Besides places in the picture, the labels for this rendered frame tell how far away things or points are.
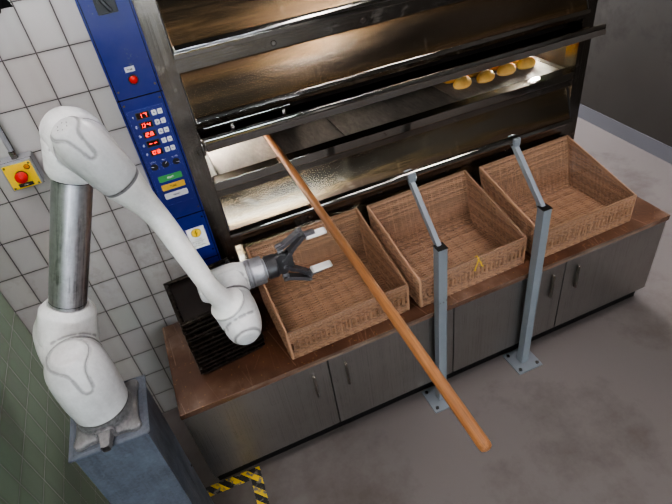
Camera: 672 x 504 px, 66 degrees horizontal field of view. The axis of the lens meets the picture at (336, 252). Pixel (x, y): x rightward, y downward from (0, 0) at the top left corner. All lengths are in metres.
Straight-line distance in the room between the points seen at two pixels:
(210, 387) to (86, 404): 0.74
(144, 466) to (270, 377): 0.63
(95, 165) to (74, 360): 0.51
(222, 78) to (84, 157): 0.89
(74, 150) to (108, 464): 0.89
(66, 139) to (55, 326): 0.58
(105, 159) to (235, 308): 0.50
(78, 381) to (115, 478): 0.39
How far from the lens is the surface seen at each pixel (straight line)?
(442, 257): 2.02
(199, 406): 2.14
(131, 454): 1.69
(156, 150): 2.06
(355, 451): 2.57
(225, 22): 1.98
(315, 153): 2.25
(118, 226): 2.22
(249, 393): 2.16
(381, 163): 2.42
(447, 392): 1.25
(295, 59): 2.11
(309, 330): 2.08
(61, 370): 1.50
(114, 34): 1.93
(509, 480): 2.51
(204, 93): 2.04
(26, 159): 2.03
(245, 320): 1.45
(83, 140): 1.27
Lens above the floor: 2.21
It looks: 38 degrees down
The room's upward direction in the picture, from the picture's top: 9 degrees counter-clockwise
